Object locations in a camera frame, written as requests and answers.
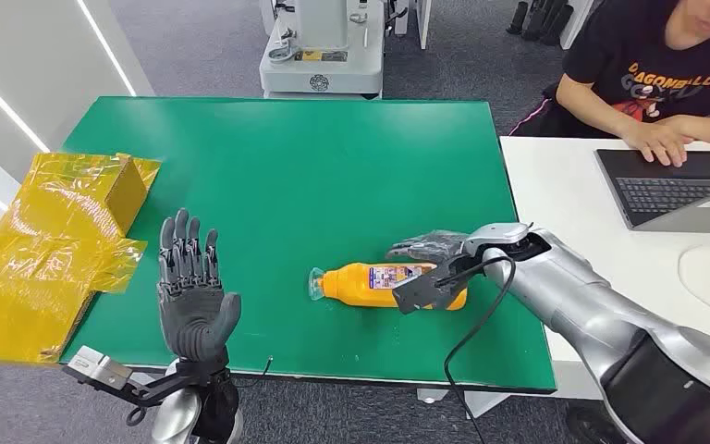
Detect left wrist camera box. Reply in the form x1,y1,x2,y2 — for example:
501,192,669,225
62,346,134,391

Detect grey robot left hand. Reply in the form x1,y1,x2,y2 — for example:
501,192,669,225
156,208,243,364

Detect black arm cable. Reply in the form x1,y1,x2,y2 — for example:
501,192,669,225
435,255,519,444

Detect orange plastic bottle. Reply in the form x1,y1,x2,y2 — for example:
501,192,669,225
307,262,469,312

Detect dark grey laptop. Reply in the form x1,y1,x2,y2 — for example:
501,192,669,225
594,148,710,235

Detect person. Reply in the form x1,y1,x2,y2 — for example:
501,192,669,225
507,0,710,168

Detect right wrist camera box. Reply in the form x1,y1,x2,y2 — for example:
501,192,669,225
391,263,456,315

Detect green table mat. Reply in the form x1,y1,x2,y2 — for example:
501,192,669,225
59,95,557,394

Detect yellow taped cardboard box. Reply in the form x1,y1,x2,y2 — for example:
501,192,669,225
0,152,162,367

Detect thin black wire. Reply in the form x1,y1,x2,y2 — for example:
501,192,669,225
232,356,275,389

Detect person's hand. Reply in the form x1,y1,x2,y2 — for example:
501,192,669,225
621,119,694,168

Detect black cylindrical objects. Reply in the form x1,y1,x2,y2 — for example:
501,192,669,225
506,0,575,48

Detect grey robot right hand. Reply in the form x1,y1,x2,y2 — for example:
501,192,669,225
386,229,472,265

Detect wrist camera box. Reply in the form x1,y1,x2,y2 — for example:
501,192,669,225
391,263,456,315
62,346,134,391

